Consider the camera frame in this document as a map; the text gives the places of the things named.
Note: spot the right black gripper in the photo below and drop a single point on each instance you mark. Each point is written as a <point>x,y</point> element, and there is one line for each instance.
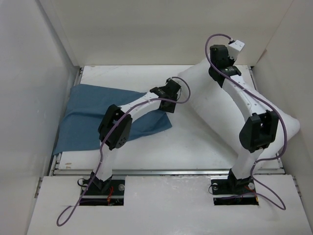
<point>232,60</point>

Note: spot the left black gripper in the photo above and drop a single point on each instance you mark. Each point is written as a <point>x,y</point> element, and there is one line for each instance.
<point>168,109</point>

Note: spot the white pillow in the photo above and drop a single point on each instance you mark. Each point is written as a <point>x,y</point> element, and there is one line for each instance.
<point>220,112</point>

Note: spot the blue pillowcase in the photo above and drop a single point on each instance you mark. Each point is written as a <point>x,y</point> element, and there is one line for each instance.
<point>86,107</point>

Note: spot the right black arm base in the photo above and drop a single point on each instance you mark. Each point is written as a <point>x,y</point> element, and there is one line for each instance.
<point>230,191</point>

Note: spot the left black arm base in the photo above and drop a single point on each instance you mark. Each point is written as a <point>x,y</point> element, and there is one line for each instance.
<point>111,193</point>

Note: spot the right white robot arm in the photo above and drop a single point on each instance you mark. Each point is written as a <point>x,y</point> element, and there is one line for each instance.
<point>260,127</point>

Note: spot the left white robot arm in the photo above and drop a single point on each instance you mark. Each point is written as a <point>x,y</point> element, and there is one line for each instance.
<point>115,127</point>

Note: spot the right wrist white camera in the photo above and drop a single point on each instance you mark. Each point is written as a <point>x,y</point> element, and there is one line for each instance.
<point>234,48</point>

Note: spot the aluminium rail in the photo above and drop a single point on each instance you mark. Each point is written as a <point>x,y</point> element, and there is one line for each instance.
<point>189,147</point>

